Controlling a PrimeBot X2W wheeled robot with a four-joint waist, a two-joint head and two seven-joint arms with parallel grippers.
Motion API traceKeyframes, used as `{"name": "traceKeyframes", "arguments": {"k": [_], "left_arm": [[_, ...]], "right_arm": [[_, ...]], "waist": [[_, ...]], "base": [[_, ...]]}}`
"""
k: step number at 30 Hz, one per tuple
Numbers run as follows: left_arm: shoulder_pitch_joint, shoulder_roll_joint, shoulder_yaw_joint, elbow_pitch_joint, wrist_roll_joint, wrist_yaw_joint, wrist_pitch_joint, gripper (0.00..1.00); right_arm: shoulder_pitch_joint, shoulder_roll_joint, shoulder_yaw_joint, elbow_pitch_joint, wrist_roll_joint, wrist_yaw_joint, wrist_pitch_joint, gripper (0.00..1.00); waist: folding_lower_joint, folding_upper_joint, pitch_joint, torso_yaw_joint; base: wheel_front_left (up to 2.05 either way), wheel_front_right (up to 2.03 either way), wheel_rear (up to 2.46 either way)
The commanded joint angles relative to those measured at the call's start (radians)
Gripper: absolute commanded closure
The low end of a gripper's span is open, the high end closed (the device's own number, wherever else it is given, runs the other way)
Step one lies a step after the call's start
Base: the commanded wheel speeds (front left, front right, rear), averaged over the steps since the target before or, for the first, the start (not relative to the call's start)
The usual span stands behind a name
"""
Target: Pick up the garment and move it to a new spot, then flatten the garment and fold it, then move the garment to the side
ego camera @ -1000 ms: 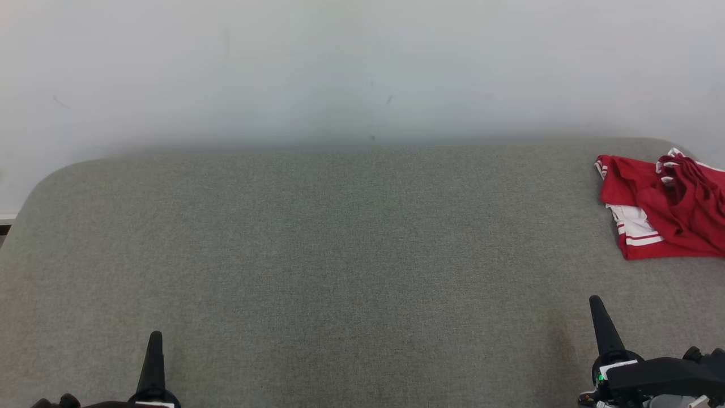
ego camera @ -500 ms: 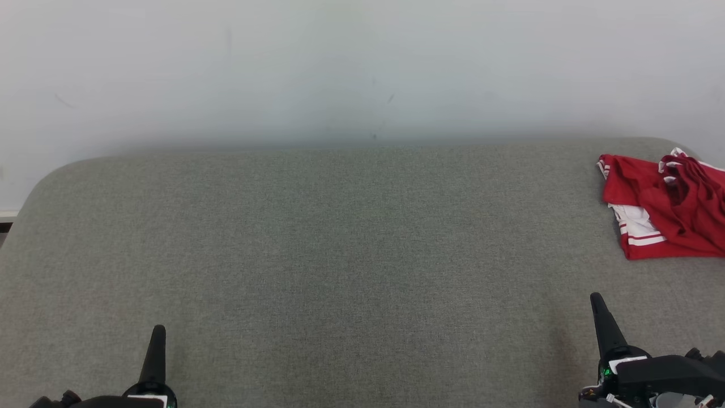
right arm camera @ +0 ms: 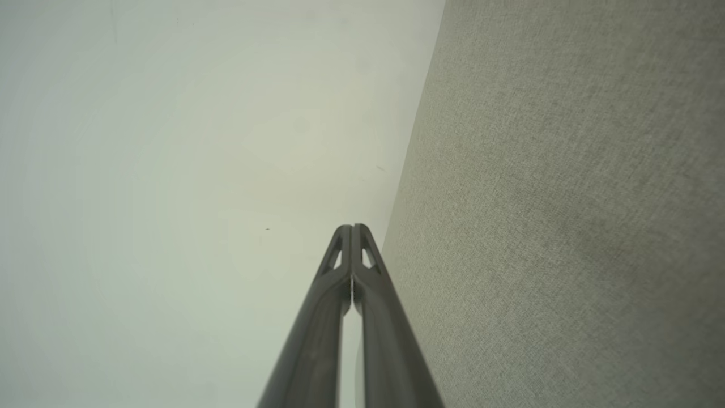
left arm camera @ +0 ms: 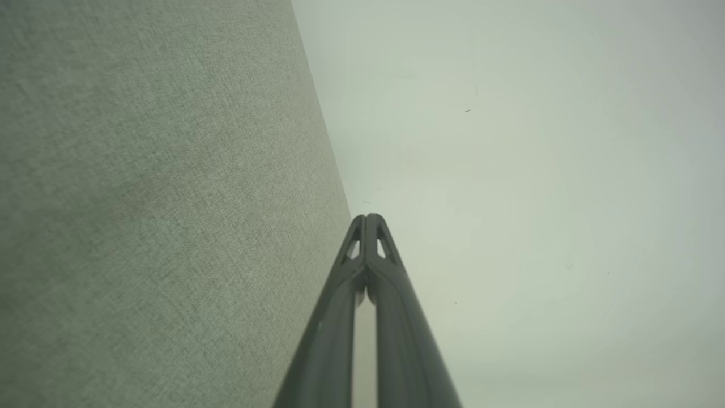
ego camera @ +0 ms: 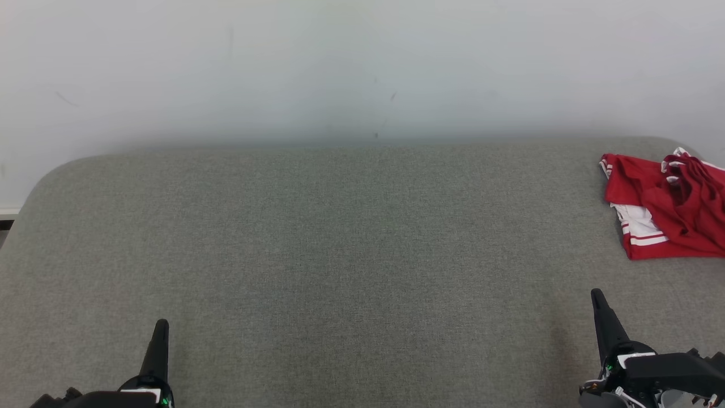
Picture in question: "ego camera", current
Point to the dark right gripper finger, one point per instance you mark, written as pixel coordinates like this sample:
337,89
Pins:
609,331

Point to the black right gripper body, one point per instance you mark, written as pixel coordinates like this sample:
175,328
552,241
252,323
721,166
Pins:
614,377

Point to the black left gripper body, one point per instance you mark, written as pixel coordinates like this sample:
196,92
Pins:
156,392

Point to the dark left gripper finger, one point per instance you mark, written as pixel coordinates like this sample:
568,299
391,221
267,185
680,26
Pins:
157,354

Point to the red jersey with number 23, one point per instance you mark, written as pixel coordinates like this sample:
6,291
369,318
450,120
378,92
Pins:
637,224

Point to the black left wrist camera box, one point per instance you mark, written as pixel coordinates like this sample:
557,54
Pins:
90,401

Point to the grey fabric sofa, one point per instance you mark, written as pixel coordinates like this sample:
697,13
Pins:
340,255

